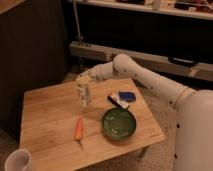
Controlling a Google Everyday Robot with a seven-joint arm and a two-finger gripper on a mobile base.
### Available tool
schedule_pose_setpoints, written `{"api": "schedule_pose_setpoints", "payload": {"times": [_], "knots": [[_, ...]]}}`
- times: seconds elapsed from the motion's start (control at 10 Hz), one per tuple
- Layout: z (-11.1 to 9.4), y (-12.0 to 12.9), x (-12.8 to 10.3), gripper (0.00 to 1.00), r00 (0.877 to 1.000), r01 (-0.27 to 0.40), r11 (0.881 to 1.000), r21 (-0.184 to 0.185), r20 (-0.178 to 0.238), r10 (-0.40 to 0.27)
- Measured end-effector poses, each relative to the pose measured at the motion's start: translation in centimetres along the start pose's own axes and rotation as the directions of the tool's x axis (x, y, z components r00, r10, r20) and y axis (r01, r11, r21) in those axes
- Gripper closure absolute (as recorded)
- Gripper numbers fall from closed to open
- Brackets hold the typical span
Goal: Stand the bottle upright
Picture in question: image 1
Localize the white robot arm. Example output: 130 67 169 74
79 54 195 109

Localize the blue cloth piece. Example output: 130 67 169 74
119 92 136 102

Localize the black case handle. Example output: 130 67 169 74
168 57 199 67

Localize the orange carrot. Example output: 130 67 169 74
74 117 83 143

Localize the wooden table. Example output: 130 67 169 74
20 78 165 171

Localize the background shelf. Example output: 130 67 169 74
71 0 213 22

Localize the metal stand pole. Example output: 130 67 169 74
73 0 83 44

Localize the white cup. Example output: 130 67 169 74
4 149 35 171

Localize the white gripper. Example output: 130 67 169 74
80 66 103 82

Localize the long grey case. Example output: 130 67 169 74
69 41 213 82

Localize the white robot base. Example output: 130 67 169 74
173 90 213 171

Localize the green bowl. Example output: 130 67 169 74
101 107 137 141

